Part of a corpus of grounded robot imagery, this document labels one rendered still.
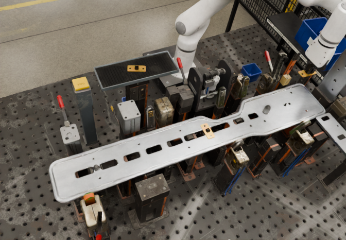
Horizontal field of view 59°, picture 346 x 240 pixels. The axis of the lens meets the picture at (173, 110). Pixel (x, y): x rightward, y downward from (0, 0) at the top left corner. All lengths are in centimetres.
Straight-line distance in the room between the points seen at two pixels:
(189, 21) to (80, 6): 237
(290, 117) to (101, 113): 105
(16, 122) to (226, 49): 148
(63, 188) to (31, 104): 78
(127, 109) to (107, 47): 200
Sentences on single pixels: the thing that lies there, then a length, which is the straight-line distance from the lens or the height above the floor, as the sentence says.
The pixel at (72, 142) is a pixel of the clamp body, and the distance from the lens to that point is 134.
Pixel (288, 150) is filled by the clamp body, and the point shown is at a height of 90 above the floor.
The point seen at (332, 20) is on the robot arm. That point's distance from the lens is 135.
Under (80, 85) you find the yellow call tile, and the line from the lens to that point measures 137.
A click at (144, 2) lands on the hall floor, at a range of 393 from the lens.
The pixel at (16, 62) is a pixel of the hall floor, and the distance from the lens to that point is 328.
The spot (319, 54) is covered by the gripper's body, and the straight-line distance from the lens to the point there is 143.
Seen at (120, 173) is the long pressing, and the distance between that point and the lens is 130.
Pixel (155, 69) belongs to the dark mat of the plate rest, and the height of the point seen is 116.
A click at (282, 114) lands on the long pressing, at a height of 100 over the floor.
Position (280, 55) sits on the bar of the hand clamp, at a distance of 161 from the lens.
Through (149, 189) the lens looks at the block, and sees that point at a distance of 125.
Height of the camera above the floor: 218
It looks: 52 degrees down
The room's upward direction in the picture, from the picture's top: 11 degrees clockwise
